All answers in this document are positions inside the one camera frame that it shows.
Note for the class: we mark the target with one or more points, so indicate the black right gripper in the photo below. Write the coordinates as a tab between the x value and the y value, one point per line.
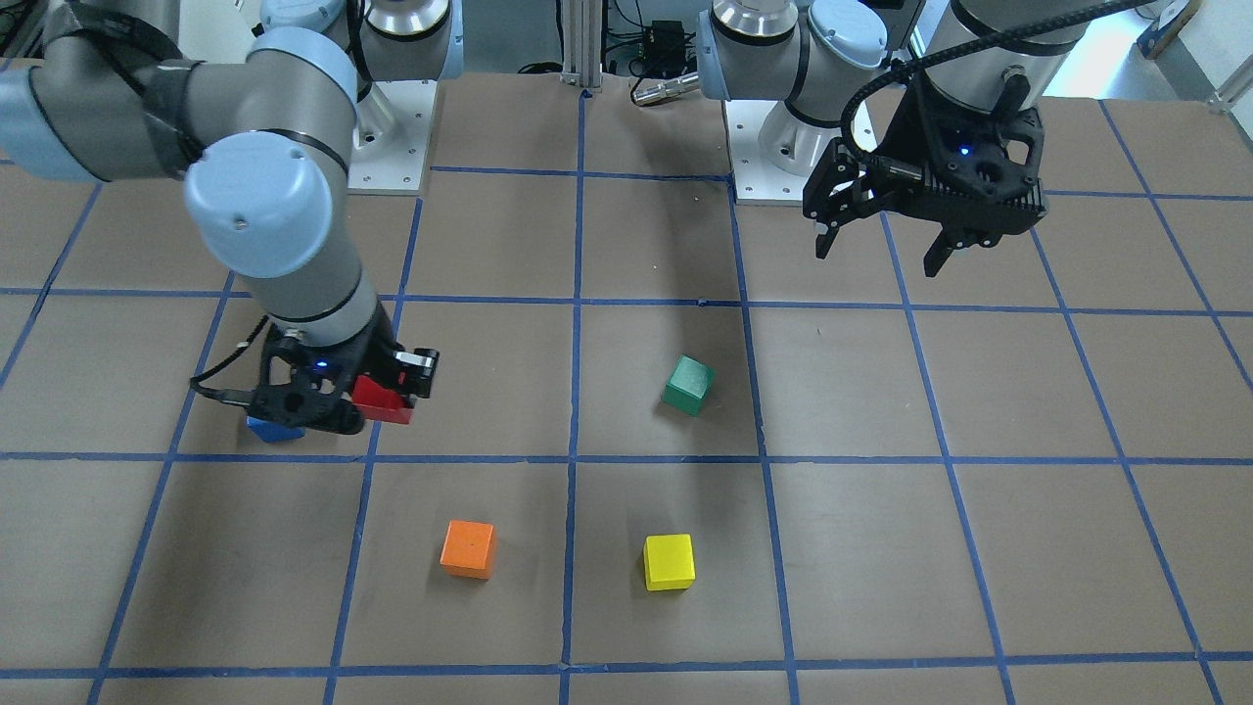
375	345

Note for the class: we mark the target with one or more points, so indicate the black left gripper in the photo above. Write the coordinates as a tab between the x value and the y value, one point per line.
903	135

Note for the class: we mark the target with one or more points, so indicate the red wooden block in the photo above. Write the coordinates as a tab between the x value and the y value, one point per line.
377	403

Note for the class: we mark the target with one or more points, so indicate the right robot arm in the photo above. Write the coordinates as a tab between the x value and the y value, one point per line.
263	150

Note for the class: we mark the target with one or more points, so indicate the blue wooden block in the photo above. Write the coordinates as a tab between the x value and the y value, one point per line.
271	432

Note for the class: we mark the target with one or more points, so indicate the orange wooden block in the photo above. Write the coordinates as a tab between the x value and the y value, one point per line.
469	549

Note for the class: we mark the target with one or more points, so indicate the green wooden block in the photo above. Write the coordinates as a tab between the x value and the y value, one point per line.
689	385

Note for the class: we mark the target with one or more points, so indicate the yellow wooden block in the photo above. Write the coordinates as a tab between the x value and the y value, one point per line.
669	562

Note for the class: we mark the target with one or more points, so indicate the silver cylindrical connector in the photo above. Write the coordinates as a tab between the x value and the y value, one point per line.
666	90

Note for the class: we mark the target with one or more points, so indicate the black electronics box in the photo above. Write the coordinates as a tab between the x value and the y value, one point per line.
663	40

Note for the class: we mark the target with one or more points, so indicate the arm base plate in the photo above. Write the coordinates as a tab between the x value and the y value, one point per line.
392	139
773	152

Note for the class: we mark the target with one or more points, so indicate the aluminium frame post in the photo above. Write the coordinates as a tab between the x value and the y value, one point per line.
581	42

